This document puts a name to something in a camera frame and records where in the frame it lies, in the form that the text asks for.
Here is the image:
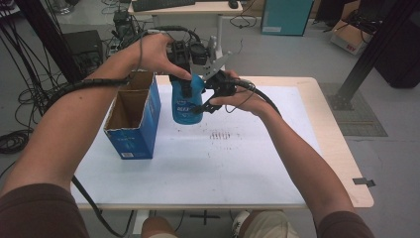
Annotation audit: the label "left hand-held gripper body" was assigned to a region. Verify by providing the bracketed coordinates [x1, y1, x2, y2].
[167, 39, 210, 76]

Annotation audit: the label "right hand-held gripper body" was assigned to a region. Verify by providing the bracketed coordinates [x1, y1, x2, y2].
[191, 34, 238, 99]

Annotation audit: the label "blue liquid bottle white cap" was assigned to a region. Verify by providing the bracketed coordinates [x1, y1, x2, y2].
[170, 72, 206, 126]

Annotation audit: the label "blue cardboard box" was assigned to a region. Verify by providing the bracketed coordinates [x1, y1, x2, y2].
[103, 69, 162, 161]

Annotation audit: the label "person's left hand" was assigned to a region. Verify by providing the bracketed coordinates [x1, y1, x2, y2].
[130, 33, 193, 82]

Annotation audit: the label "person's right hand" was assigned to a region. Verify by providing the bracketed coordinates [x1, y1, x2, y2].
[209, 69, 279, 117]

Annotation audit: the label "black keyboard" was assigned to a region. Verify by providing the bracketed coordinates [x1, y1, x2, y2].
[132, 0, 196, 13]

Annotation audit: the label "white-legged wooden desk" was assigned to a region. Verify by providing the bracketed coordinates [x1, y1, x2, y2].
[128, 0, 244, 56]

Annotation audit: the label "white paper sheet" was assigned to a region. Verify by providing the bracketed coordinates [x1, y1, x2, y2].
[70, 83, 321, 206]

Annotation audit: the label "dark computer tower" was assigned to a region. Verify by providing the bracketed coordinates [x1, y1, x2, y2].
[113, 9, 140, 46]

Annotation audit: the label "teal cabinet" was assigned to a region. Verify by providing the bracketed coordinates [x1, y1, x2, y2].
[261, 0, 315, 37]

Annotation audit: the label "person's white shoe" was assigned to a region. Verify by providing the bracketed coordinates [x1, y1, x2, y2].
[231, 210, 251, 238]

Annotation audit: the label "light wooden table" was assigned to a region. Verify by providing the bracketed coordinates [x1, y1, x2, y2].
[73, 74, 374, 211]

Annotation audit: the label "black metal pillar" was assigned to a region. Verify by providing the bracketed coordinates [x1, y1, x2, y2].
[14, 0, 85, 85]

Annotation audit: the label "person's beige shorts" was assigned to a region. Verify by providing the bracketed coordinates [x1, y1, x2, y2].
[142, 210, 300, 238]

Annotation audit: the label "brown cardboard box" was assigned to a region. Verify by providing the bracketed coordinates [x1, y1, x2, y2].
[330, 19, 374, 56]

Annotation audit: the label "grey grid floor mat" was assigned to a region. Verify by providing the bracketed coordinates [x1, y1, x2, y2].
[318, 82, 389, 137]

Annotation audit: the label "black slanted metal stand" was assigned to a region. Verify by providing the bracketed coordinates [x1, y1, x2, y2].
[328, 0, 420, 112]

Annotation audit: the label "grey tape piece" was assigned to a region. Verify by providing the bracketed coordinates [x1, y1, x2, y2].
[352, 178, 376, 188]

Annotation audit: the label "black cabinet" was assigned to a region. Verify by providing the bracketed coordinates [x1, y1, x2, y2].
[374, 13, 420, 89]

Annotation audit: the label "person's left brown sleeve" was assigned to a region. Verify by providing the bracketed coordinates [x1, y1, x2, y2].
[0, 182, 90, 238]

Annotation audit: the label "left gripper black spiral cable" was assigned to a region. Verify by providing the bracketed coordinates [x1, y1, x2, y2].
[44, 25, 202, 238]

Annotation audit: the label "black floor cables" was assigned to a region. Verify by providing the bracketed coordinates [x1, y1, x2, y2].
[0, 19, 80, 179]

